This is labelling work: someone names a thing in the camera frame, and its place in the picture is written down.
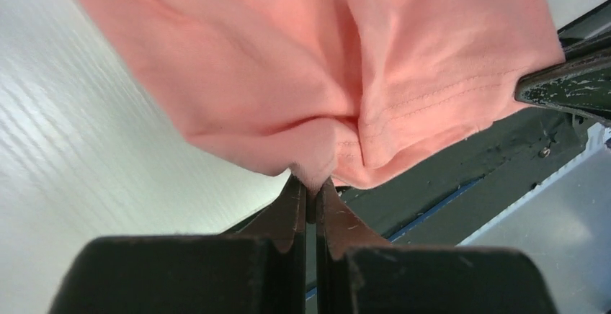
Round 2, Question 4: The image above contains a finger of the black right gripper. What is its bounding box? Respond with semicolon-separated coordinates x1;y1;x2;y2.
514;48;610;126

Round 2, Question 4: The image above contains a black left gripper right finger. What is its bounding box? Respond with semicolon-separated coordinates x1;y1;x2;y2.
315;181;557;313

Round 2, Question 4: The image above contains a pink t shirt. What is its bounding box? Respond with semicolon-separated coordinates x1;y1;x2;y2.
77;0;565;191

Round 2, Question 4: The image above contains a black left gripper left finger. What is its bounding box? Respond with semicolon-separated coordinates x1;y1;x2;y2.
50;177;307;313

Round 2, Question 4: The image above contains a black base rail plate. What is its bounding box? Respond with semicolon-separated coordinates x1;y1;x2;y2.
224;107;597;294

